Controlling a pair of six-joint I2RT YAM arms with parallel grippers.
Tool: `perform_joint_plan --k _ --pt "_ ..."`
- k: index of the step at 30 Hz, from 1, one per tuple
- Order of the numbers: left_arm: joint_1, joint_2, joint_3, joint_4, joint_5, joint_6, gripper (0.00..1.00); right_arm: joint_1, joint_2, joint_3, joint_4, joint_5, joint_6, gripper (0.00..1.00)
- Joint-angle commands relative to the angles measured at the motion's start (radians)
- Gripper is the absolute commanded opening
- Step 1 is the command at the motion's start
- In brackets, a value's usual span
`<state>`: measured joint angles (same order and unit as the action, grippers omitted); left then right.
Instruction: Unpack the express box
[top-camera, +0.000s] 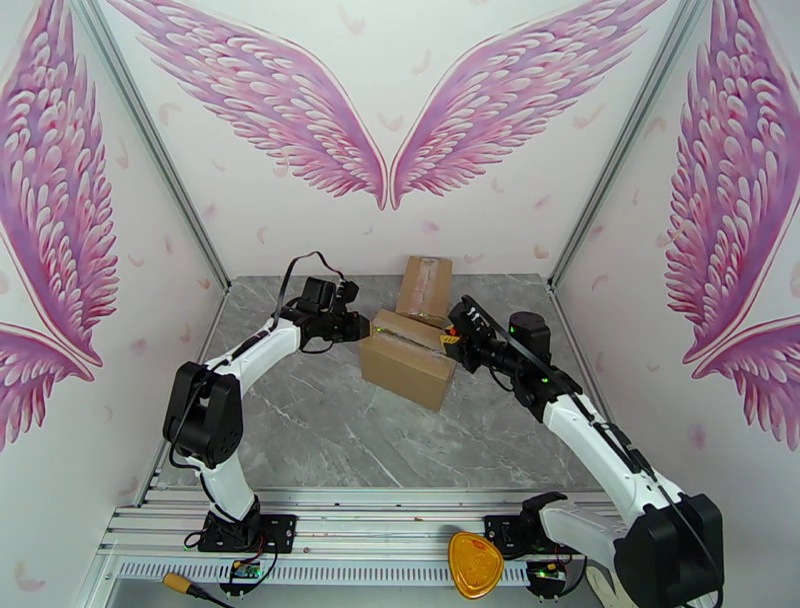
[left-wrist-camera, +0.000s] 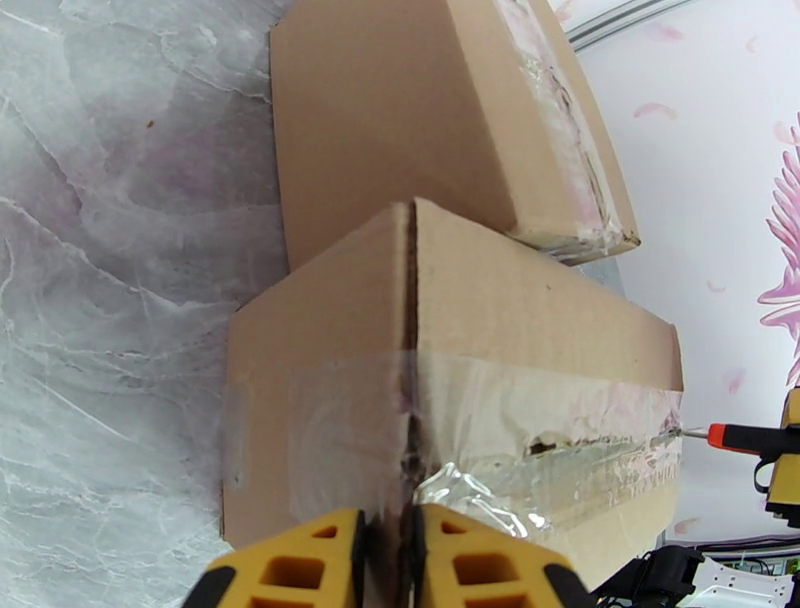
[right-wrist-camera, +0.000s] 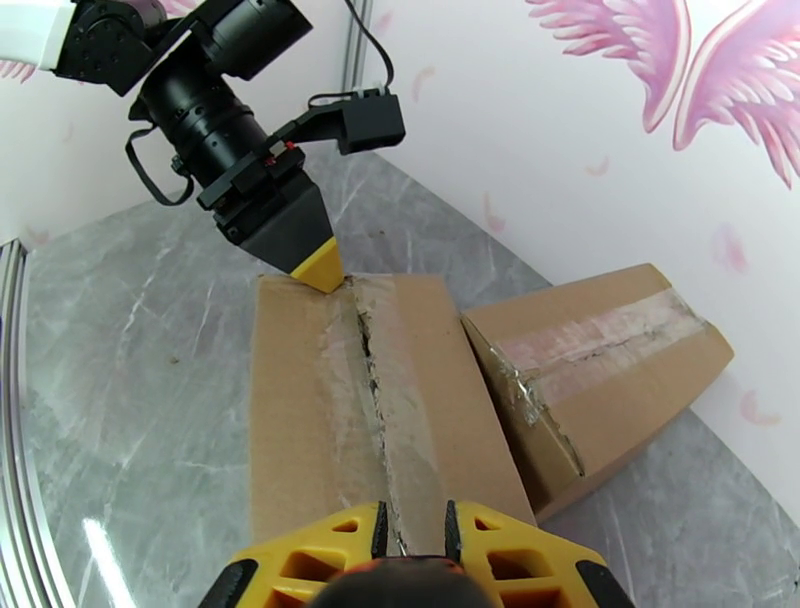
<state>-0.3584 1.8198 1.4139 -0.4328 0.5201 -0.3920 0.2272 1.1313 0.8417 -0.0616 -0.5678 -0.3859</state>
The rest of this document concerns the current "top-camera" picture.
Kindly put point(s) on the brown taped cardboard box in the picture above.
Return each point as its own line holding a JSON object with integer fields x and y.
{"x": 425, "y": 287}
{"x": 400, "y": 369}

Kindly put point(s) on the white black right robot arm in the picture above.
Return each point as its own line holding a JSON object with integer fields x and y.
{"x": 594, "y": 437}

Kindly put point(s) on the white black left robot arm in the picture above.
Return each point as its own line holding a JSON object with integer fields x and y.
{"x": 206, "y": 412}

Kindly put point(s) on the yellow rounded plastic case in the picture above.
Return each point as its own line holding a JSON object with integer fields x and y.
{"x": 475, "y": 565}

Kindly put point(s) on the small green circuit board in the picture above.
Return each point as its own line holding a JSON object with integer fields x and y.
{"x": 547, "y": 570}
{"x": 245, "y": 570}

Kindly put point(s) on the white work glove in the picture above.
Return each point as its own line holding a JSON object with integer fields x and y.
{"x": 599, "y": 590}

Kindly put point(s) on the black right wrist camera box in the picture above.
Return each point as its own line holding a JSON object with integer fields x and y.
{"x": 472, "y": 319}

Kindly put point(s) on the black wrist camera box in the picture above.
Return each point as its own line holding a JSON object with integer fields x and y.
{"x": 472, "y": 319}
{"x": 347, "y": 292}

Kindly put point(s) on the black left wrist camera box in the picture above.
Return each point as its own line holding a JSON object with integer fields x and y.
{"x": 347, "y": 292}

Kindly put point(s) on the aluminium corner post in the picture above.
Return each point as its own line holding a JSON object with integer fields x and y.
{"x": 603, "y": 187}
{"x": 176, "y": 187}

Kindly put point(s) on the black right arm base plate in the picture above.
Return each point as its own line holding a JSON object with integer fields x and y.
{"x": 498, "y": 531}

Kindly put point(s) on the aluminium rail frame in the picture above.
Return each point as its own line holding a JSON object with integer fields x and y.
{"x": 375, "y": 531}

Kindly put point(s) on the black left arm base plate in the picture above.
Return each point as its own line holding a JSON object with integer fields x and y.
{"x": 281, "y": 531}

